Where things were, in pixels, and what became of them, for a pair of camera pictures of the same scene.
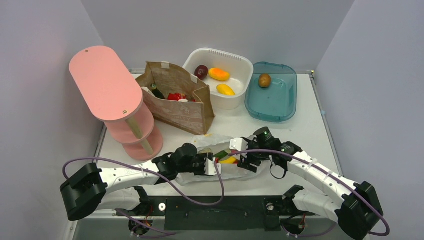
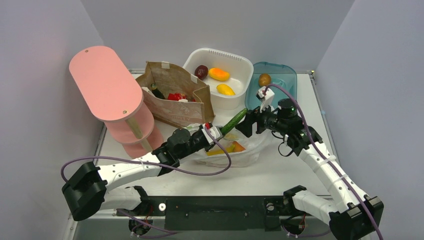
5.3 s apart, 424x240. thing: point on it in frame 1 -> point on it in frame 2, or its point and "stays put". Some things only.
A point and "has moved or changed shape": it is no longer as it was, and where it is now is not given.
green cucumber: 221,154 -> 234,120
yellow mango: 225,89 stays put
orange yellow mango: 219,74 stays put
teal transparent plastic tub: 276,102 stays put
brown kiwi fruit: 265,80 stays put
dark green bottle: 156,92 stays put
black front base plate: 260,213 stays put
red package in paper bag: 177,96 stays put
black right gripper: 246,160 -> 253,116
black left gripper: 202,156 -> 206,148
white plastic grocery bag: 211,144 has moved or changed shape
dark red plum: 201,71 stays put
